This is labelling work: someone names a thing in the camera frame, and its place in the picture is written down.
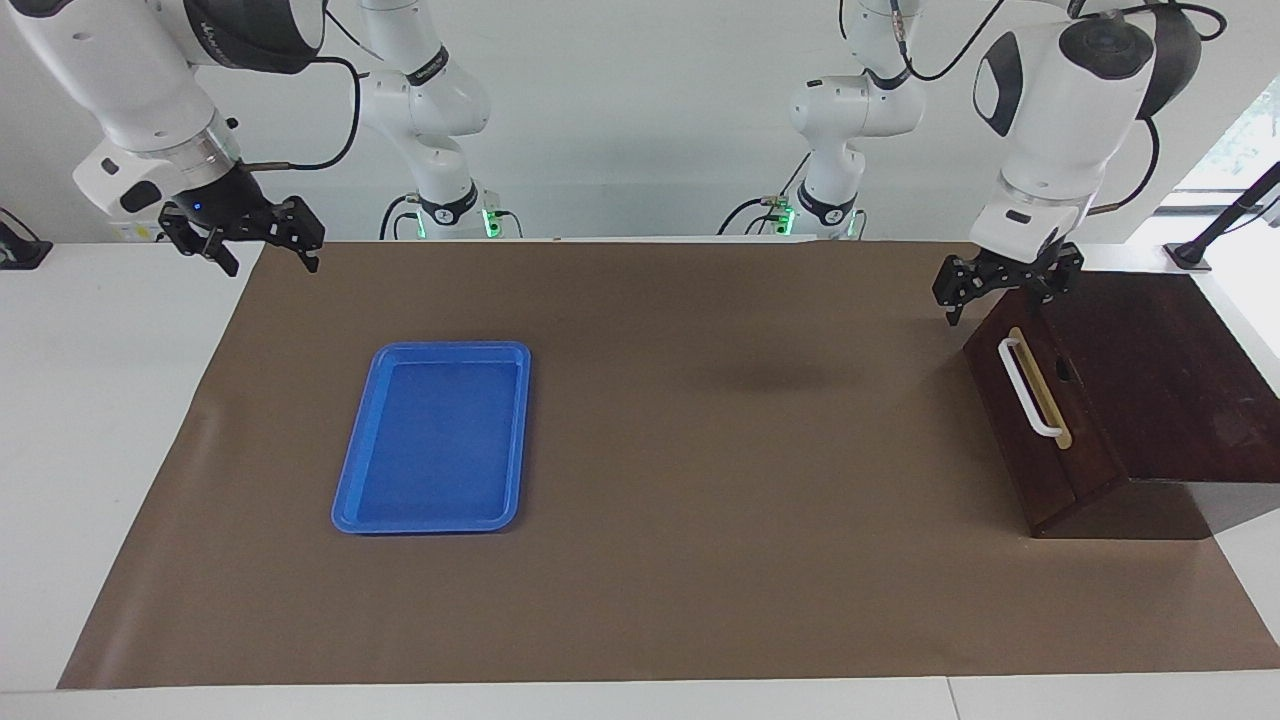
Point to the dark wooden drawer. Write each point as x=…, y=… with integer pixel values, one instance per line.
x=1010, y=420

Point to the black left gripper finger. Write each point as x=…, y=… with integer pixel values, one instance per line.
x=1058, y=272
x=960, y=280

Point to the dark wooden drawer cabinet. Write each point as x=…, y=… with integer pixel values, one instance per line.
x=1170, y=380

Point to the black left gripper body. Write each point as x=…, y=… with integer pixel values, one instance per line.
x=1025, y=270

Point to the black bracket mount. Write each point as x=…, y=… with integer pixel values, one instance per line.
x=20, y=250

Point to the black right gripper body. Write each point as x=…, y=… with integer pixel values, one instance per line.
x=225, y=200

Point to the blue plastic tray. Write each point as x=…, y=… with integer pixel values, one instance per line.
x=435, y=440

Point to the brown table mat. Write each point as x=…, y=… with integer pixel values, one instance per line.
x=700, y=520

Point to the black clamp stand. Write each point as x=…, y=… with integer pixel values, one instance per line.
x=1190, y=255

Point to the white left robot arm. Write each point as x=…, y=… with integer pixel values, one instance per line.
x=1060, y=130

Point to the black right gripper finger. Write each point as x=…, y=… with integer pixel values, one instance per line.
x=298, y=225
x=210, y=243

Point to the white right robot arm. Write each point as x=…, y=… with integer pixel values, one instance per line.
x=120, y=80

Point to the white wall socket box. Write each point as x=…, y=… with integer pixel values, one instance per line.
x=130, y=232

